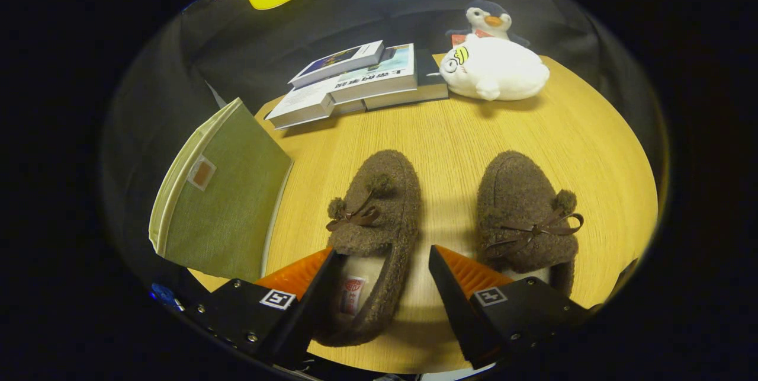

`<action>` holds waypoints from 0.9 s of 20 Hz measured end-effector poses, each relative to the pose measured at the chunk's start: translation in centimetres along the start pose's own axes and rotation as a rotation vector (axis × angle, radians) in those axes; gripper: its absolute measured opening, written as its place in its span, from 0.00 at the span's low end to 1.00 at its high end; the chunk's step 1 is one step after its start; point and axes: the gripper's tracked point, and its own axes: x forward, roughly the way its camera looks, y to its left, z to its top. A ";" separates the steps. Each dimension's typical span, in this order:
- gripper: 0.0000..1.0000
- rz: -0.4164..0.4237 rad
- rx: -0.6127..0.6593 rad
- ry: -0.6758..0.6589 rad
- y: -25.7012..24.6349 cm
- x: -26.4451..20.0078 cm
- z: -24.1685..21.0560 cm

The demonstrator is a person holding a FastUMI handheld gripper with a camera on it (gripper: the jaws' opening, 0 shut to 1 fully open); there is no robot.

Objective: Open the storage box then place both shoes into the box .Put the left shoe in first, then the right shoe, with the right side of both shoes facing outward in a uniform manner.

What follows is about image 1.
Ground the black backdrop cloth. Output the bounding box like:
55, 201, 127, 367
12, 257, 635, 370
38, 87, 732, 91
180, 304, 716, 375
104, 0, 667, 287

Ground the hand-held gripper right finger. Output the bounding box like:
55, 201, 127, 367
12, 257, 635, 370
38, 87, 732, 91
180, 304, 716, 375
428, 244, 593, 370

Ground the black cover book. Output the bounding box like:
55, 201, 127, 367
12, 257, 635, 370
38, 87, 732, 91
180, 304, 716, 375
364, 49, 449, 111

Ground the black table edge bracket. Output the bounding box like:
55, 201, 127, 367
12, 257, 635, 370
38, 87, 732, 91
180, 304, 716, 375
616, 258, 640, 294

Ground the white round plush toy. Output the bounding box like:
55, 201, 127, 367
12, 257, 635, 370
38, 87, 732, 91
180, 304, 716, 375
439, 34, 550, 101

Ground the penguin plush toy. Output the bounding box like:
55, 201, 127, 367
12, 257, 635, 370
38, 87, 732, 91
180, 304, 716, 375
445, 0, 531, 49

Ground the brown fuzzy shoe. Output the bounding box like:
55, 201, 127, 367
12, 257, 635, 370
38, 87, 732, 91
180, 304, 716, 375
477, 151, 585, 299
314, 150, 422, 347

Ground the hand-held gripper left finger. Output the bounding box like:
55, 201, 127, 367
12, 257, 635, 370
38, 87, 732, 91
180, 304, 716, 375
188, 246, 348, 369

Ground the dark blue cover book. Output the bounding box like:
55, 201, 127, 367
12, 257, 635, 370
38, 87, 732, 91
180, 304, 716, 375
288, 40, 386, 88

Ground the green fabric storage box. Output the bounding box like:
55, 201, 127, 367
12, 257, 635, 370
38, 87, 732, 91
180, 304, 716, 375
148, 97, 294, 283

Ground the light blue cover book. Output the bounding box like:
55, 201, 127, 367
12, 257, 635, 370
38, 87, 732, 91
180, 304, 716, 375
329, 43, 418, 104

